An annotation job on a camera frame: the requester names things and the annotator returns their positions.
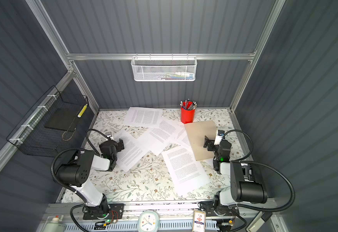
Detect brown kraft paper folder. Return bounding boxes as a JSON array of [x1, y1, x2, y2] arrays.
[[184, 120, 217, 161]]

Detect large front printed sheet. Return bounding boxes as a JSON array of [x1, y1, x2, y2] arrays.
[[162, 146, 210, 196]]

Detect printed paper sheet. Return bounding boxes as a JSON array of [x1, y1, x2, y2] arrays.
[[124, 107, 163, 128], [138, 118, 181, 155], [114, 129, 149, 173]]

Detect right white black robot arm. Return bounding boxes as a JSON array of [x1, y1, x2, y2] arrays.
[[203, 136, 268, 206]]

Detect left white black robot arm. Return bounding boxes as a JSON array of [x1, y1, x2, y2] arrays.
[[51, 139, 124, 207]]

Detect red pen cup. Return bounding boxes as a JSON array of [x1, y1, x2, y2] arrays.
[[180, 100, 196, 124]]

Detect yellow marker in basket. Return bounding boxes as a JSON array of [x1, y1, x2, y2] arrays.
[[77, 104, 88, 118]]

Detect black notebook in basket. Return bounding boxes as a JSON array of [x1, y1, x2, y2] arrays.
[[44, 108, 81, 132]]

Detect small card box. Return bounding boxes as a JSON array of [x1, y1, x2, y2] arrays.
[[192, 210, 206, 232]]

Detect black white stapler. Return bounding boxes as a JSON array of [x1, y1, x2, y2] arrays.
[[246, 211, 273, 232]]

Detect white desk clock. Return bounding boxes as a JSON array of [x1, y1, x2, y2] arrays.
[[137, 211, 160, 232]]

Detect white glue bottle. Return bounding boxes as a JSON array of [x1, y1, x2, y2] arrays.
[[42, 215, 66, 232]]

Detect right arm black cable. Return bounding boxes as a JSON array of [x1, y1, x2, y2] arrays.
[[222, 129, 296, 213]]

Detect black wire basket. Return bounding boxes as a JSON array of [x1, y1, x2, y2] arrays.
[[6, 88, 93, 157]]

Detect white wire mesh basket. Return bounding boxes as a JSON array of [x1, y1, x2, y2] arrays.
[[131, 57, 198, 82]]

